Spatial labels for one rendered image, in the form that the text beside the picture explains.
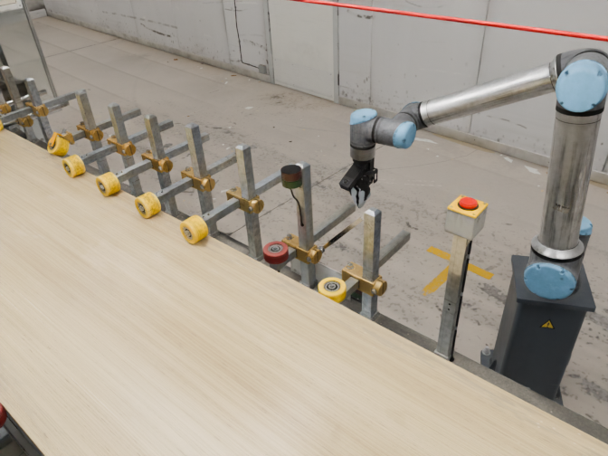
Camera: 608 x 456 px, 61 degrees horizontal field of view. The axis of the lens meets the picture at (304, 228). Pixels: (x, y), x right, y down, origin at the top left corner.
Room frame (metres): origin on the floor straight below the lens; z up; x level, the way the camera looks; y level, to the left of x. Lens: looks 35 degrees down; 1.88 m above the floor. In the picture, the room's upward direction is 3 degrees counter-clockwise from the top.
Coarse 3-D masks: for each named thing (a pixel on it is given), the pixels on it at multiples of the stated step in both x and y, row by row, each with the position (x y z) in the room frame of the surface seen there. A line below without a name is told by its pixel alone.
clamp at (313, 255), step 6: (282, 240) 1.37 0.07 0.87; (288, 240) 1.37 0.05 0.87; (294, 240) 1.37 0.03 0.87; (288, 246) 1.35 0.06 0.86; (294, 246) 1.34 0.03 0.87; (312, 246) 1.33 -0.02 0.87; (300, 252) 1.32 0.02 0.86; (306, 252) 1.30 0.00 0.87; (312, 252) 1.30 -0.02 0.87; (318, 252) 1.31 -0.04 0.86; (300, 258) 1.32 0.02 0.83; (306, 258) 1.30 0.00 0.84; (312, 258) 1.29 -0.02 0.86; (318, 258) 1.31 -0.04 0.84
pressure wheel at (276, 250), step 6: (264, 246) 1.30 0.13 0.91; (270, 246) 1.30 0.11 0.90; (276, 246) 1.29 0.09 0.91; (282, 246) 1.29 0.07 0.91; (264, 252) 1.26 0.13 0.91; (270, 252) 1.26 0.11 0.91; (276, 252) 1.26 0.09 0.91; (282, 252) 1.26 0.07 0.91; (288, 252) 1.27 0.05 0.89; (264, 258) 1.27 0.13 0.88; (270, 258) 1.25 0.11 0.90; (276, 258) 1.24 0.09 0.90; (282, 258) 1.25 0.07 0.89
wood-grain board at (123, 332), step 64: (0, 192) 1.76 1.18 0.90; (64, 192) 1.73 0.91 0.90; (0, 256) 1.33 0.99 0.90; (64, 256) 1.31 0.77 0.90; (128, 256) 1.29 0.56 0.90; (192, 256) 1.27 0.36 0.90; (0, 320) 1.04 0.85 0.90; (64, 320) 1.02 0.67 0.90; (128, 320) 1.01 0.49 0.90; (192, 320) 0.99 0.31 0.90; (256, 320) 0.98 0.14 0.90; (320, 320) 0.96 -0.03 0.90; (0, 384) 0.82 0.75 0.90; (64, 384) 0.81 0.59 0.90; (128, 384) 0.79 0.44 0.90; (192, 384) 0.78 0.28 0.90; (256, 384) 0.77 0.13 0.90; (320, 384) 0.76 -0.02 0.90; (384, 384) 0.75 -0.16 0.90; (448, 384) 0.74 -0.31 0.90; (64, 448) 0.64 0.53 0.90; (128, 448) 0.63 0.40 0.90; (192, 448) 0.62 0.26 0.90; (256, 448) 0.61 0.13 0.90; (320, 448) 0.60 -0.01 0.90; (384, 448) 0.59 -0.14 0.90; (448, 448) 0.58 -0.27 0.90; (512, 448) 0.58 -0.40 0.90; (576, 448) 0.57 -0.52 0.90
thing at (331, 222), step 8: (344, 208) 1.56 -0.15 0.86; (352, 208) 1.57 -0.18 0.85; (336, 216) 1.51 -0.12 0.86; (344, 216) 1.53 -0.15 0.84; (320, 224) 1.46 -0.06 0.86; (328, 224) 1.46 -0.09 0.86; (336, 224) 1.49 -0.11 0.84; (320, 232) 1.43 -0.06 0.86; (296, 256) 1.33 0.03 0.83; (272, 264) 1.27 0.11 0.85; (280, 264) 1.27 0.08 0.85
